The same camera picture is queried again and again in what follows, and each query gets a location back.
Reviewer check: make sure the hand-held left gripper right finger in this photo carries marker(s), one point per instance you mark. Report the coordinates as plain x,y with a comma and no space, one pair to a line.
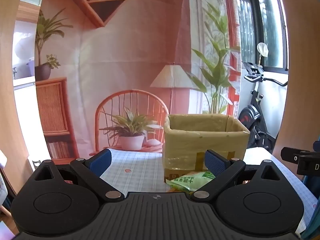
215,164

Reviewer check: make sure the taped cardboard box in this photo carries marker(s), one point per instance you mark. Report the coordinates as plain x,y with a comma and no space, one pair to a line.
200,142

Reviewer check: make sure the white object on stick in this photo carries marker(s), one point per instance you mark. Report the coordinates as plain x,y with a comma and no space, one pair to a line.
262,48

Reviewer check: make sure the printed wall backdrop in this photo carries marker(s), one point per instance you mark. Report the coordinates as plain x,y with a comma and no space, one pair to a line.
125,42

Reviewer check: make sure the black exercise bike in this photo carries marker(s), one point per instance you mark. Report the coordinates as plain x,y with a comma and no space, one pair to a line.
250,117

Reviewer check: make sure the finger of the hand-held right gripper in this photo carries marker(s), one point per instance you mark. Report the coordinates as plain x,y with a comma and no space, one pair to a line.
291,155

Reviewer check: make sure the dark framed window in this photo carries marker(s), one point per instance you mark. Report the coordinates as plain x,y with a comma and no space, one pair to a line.
272,30

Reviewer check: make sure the green snack packet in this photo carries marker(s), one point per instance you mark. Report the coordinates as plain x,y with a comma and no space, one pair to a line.
190,181

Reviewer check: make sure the checked tablecloth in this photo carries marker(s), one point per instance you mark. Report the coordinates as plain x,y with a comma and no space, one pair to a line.
140,165

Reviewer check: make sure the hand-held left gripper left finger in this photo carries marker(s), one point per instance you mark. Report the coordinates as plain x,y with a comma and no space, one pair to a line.
101,162

